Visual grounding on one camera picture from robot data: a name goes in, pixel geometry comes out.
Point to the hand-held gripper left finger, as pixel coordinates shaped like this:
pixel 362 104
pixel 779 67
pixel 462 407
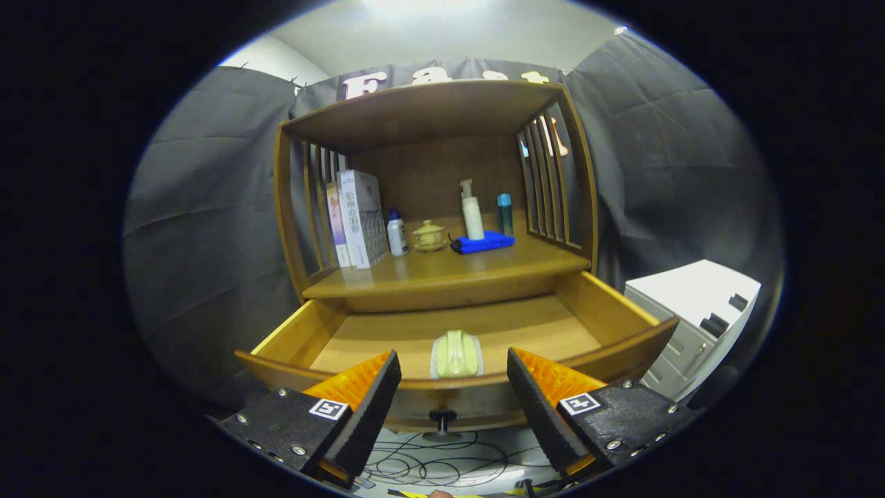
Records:
pixel 366 411

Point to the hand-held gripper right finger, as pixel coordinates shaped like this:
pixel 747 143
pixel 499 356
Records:
pixel 539 411

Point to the wooden drawer with black knob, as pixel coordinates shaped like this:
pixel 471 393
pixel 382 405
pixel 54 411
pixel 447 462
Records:
pixel 387 339

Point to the pale green item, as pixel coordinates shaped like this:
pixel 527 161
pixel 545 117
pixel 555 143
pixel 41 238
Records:
pixel 456 353

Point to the wooden countertop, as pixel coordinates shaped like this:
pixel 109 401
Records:
pixel 449 266

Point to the white filing cabinet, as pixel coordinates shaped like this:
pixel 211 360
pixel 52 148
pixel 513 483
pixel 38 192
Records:
pixel 691 297

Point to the brown wooden cabinet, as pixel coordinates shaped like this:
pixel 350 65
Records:
pixel 442 166

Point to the yellow ceramic saucer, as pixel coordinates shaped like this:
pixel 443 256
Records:
pixel 430 247

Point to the blue folded cloth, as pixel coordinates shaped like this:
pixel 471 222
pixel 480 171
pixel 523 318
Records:
pixel 484 243

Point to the white bottle with blue cap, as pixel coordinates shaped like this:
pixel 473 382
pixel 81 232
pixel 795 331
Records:
pixel 397 235

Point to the purple book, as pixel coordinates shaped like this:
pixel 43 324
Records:
pixel 337 228

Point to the yellow ceramic lidded teacup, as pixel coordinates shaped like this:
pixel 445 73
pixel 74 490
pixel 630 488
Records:
pixel 429 234

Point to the white book box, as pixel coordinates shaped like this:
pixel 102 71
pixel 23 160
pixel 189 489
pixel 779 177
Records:
pixel 359 218

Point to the teal blue bottle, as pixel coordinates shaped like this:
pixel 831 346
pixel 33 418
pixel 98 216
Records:
pixel 505 216

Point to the white pump bottle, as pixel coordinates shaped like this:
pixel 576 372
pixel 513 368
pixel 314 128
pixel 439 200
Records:
pixel 473 218

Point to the black backdrop cloth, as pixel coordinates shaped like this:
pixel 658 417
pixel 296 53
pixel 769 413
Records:
pixel 207 242

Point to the large ceiling light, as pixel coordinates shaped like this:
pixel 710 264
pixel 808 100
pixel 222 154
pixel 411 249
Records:
pixel 422 5

